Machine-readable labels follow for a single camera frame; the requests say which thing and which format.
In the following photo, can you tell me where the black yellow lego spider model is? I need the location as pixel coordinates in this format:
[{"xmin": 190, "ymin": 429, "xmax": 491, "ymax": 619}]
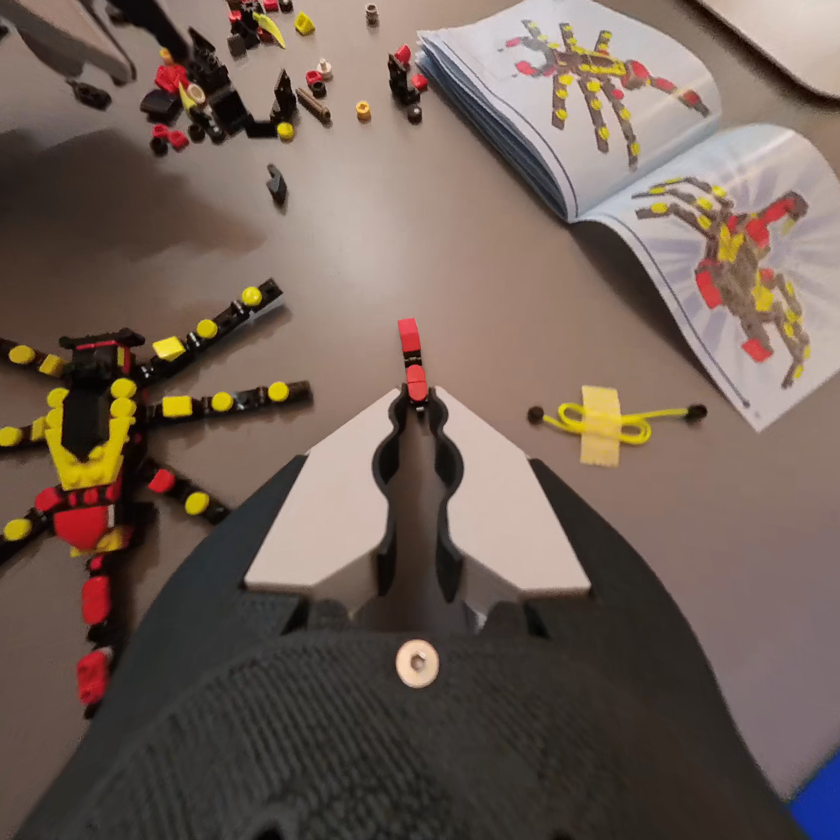
[{"xmin": 0, "ymin": 279, "xmax": 315, "ymax": 721}]

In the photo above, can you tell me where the yellow elastic string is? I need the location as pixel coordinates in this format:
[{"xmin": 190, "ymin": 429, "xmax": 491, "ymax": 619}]
[{"xmin": 527, "ymin": 403, "xmax": 708, "ymax": 448}]

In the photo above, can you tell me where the light blue instruction booklet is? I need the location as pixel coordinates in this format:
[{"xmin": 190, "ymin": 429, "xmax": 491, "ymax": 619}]
[{"xmin": 415, "ymin": 0, "xmax": 840, "ymax": 434}]

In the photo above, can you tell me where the white desk stand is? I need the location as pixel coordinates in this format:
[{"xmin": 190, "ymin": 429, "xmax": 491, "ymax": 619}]
[{"xmin": 696, "ymin": 0, "xmax": 840, "ymax": 101}]

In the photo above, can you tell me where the yellow tape piece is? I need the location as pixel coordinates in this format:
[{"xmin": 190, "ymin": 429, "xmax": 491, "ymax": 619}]
[{"xmin": 579, "ymin": 386, "xmax": 623, "ymax": 469}]

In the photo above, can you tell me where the blue plastic bin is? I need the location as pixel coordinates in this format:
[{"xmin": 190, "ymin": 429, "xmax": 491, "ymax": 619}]
[{"xmin": 784, "ymin": 755, "xmax": 840, "ymax": 840}]

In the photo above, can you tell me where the pile of lego pieces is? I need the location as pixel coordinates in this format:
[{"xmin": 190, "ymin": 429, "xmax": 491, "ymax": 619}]
[{"xmin": 66, "ymin": 0, "xmax": 432, "ymax": 209}]

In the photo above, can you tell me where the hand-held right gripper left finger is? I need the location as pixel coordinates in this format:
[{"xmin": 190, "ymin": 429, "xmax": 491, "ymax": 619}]
[{"xmin": 243, "ymin": 387, "xmax": 404, "ymax": 616}]

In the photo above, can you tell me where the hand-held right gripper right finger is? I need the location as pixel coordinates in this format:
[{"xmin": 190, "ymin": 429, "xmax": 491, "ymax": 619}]
[{"xmin": 428, "ymin": 386, "xmax": 593, "ymax": 616}]

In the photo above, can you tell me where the red black lego leg piece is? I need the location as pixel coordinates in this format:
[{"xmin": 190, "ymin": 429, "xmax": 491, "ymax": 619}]
[{"xmin": 395, "ymin": 318, "xmax": 432, "ymax": 412}]

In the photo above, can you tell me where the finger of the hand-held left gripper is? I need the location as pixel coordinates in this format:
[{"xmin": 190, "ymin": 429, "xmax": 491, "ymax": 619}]
[{"xmin": 0, "ymin": 0, "xmax": 137, "ymax": 85}]

